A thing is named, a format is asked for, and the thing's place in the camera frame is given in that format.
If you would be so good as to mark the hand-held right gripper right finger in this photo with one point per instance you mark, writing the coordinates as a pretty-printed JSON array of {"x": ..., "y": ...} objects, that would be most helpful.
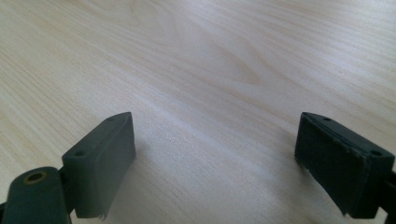
[{"x": 339, "y": 165}]

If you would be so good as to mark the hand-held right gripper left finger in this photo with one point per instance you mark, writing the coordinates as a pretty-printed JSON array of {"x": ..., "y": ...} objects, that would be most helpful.
[{"x": 99, "y": 165}]

